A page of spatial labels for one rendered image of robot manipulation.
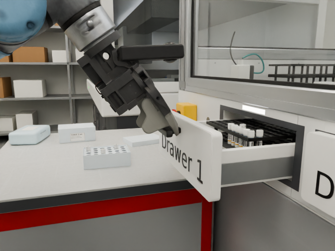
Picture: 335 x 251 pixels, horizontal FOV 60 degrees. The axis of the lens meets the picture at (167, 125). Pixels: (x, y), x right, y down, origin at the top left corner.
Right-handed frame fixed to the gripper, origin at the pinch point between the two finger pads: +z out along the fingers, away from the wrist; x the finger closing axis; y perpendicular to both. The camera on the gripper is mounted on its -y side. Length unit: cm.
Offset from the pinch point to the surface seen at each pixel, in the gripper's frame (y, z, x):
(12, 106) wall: 118, -26, -430
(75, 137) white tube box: 24, 0, -54
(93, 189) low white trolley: 21.3, 4.0, -10.0
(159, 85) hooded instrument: -17, 9, -80
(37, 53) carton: 37, -62, -386
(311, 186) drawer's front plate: -9.0, 14.3, 19.1
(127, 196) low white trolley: 16.7, 10.3, -10.0
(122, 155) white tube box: 12.6, 6.1, -23.1
